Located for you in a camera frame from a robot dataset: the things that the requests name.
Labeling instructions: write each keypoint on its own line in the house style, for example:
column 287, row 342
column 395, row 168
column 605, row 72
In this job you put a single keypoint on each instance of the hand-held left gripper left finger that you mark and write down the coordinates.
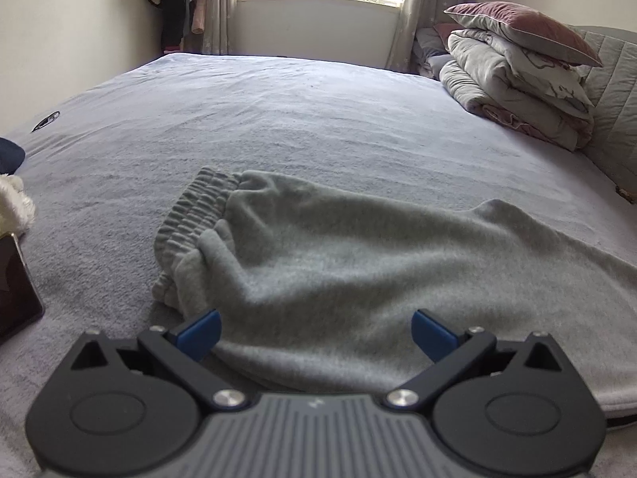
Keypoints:
column 201, row 331

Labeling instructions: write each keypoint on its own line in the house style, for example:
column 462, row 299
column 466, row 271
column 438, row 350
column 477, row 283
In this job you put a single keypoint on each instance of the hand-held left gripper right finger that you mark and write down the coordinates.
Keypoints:
column 433, row 333

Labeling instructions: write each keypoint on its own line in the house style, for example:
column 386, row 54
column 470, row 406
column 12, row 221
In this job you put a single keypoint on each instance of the grey sweatpants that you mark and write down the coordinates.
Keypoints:
column 348, row 269

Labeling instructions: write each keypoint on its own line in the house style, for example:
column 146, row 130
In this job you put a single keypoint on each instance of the hanging dark clothes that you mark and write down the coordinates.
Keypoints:
column 174, row 5

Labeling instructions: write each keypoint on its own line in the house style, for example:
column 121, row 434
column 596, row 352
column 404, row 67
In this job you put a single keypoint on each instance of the black smartphone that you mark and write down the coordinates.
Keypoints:
column 15, row 289

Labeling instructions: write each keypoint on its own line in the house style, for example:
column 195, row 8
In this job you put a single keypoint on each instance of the white plush toy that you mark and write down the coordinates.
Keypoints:
column 15, row 206

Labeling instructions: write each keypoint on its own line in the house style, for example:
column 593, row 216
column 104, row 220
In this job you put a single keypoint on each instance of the folded grey comforter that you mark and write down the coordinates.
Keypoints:
column 482, row 79

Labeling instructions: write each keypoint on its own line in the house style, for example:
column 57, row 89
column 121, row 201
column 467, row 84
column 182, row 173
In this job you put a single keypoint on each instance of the dark blue pillow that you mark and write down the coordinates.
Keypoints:
column 10, row 157

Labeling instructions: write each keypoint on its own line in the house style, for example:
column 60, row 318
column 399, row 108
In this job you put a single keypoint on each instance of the black oval blanket label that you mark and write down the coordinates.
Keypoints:
column 46, row 122

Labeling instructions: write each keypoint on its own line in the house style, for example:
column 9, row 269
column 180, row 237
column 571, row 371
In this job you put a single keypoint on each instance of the white printed quilt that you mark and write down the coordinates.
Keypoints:
column 542, row 74

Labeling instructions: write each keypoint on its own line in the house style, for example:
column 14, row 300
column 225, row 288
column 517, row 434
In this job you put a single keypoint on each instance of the grey pillow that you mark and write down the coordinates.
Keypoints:
column 428, row 52

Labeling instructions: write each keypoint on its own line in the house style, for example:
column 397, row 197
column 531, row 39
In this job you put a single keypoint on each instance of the grey quilted headboard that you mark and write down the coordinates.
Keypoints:
column 614, row 99

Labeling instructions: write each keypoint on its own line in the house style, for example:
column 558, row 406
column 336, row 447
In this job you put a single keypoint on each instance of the small pink pillow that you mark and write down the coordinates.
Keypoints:
column 445, row 31

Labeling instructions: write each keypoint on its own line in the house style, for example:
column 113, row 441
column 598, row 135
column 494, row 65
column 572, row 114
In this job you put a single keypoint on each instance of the large pink velvet pillow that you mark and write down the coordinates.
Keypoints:
column 522, row 25

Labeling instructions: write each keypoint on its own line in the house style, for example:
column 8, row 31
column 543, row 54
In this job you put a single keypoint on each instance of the star-patterned grey curtain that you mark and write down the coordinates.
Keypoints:
column 423, row 0
column 221, row 10

